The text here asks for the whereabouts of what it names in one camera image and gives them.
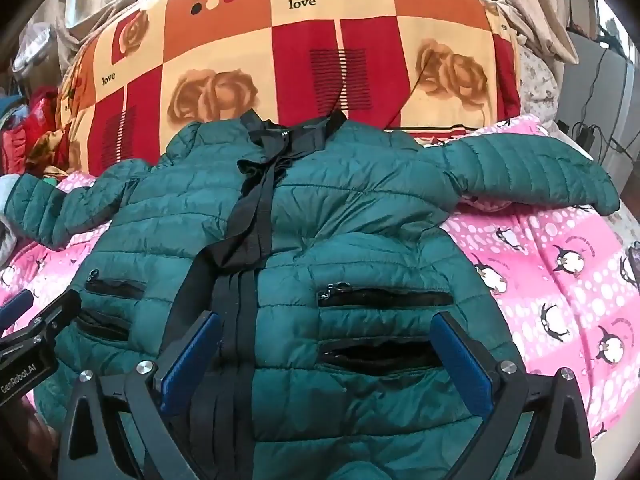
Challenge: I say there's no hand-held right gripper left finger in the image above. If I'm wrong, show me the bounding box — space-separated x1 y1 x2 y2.
57 310 226 480

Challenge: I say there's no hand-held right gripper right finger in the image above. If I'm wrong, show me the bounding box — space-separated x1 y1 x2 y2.
430 310 598 480

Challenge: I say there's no pink penguin-print blanket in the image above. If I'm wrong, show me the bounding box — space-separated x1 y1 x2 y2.
0 115 640 443

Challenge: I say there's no gold red patterned cloth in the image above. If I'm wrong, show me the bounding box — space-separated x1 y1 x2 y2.
25 127 68 178

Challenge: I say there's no orange red rose-print blanket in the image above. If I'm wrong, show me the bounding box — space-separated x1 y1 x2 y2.
55 0 523 179

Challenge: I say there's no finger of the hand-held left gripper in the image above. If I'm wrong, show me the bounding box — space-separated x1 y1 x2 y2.
27 289 82 346
0 290 35 335

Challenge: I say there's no green puffer jacket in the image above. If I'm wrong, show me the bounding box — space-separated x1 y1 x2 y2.
9 110 621 480

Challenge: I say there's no black cable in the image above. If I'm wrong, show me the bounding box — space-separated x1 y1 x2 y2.
592 42 626 153

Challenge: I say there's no grey floral bedsheet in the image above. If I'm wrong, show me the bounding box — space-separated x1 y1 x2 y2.
519 42 562 128

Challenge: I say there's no grey cabinet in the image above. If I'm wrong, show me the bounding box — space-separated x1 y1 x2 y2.
554 30 640 201

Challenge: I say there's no beige curtain cloth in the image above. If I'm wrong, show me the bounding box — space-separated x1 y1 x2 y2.
22 0 132 88

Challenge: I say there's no grey cloth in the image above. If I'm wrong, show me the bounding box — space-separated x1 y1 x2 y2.
0 174 28 258

